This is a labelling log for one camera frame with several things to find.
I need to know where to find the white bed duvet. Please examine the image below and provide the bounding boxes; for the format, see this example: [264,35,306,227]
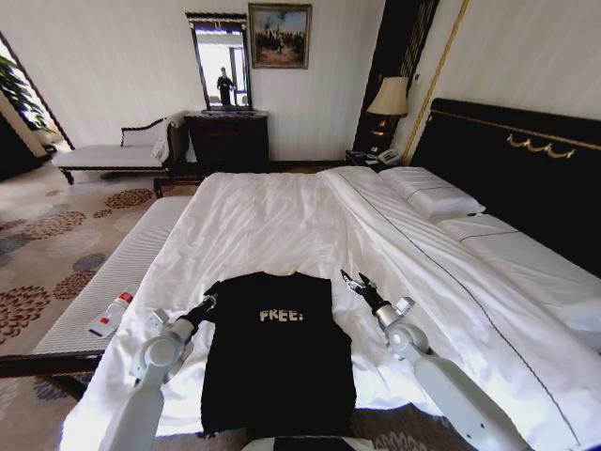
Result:
[60,165,601,451]

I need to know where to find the clear bottle with red cap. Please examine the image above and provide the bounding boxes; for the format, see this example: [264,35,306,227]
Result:
[105,290,135,321]

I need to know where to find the white striped upholstered bench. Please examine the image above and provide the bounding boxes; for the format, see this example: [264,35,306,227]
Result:
[0,196,194,378]

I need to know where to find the black T-shirt with FREE print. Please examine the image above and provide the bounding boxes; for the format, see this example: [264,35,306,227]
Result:
[200,271,358,441]

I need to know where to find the white packet with red square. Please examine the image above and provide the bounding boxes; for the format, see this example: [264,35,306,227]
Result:
[88,312,120,339]

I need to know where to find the white pillow with dark line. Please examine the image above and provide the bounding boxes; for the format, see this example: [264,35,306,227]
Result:
[438,214,601,333]
[378,166,487,222]

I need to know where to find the dark nightstand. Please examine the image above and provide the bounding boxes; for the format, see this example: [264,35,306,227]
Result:
[344,148,401,173]

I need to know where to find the dark wooden dresser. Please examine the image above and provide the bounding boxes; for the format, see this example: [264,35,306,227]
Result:
[183,110,271,176]

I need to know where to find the white robot front shell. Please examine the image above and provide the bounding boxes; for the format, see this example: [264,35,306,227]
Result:
[243,435,362,451]

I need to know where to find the white towel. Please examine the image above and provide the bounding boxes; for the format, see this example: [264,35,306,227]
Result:
[150,118,176,164]

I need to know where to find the white chaise longue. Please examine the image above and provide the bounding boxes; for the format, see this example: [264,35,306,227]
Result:
[52,117,188,186]

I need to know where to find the dark headboard with gold trim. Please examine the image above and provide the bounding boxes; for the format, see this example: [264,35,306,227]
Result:
[409,97,601,279]

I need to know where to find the table lamp with cream shade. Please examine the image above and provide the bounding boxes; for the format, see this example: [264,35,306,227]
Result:
[365,75,411,143]

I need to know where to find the person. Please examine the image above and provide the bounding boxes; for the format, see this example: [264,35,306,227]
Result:
[215,66,237,107]

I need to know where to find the dark framed mirror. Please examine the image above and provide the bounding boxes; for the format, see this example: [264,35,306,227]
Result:
[184,11,254,113]

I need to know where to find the gold framed painting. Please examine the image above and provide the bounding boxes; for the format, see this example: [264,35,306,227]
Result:
[247,2,314,70]

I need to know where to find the green leafy plant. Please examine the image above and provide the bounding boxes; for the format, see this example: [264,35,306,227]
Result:
[0,53,54,133]

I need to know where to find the dark wall panel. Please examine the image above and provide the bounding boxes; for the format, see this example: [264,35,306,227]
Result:
[351,0,441,156]

